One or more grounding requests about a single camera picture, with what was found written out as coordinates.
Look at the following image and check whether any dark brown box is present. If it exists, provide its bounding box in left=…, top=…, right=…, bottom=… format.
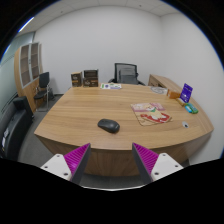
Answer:
left=82, top=69, right=100, bottom=88

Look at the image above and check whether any black mesh office chair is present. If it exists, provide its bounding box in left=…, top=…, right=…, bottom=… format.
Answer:
left=108, top=62, right=146, bottom=86

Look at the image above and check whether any white and green leaflet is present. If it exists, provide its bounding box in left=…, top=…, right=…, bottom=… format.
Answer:
left=100, top=82, right=123, bottom=91

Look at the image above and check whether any black leather sofa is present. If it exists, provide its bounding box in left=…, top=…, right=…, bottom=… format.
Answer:
left=0, top=95, right=35, bottom=162

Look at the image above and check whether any small black visitor chair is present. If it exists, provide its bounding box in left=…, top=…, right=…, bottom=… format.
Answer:
left=33, top=71, right=55, bottom=111

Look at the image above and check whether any orange-brown box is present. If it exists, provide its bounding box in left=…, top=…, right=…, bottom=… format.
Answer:
left=166, top=89, right=182, bottom=100

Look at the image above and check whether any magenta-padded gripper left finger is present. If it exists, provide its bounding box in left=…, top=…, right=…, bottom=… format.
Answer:
left=40, top=142, right=92, bottom=185

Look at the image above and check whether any small blue box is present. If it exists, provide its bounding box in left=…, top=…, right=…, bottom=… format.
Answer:
left=184, top=103, right=194, bottom=114

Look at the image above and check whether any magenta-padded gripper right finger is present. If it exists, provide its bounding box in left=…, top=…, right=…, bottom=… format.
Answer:
left=131, top=142, right=185, bottom=185

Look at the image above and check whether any wooden side desk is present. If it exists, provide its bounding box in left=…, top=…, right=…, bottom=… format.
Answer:
left=147, top=73, right=184, bottom=93

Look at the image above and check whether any small tan box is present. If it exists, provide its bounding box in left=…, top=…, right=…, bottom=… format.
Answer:
left=175, top=97, right=187, bottom=108

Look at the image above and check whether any small brown box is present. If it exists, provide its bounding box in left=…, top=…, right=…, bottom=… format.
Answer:
left=70, top=71, right=83, bottom=88

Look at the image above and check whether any green flat box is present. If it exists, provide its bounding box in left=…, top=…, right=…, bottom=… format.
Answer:
left=187, top=103, right=199, bottom=115

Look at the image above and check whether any purple standing card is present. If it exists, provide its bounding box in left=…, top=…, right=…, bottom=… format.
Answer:
left=179, top=82, right=194, bottom=104

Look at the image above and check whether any black computer mouse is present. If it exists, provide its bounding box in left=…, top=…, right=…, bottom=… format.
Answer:
left=97, top=118, right=121, bottom=134

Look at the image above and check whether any pink cartoon print mouse pad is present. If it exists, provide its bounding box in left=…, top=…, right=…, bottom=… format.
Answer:
left=130, top=102, right=173, bottom=127

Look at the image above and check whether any wooden shelf unit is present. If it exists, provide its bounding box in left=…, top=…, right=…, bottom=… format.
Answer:
left=13, top=41, right=44, bottom=113

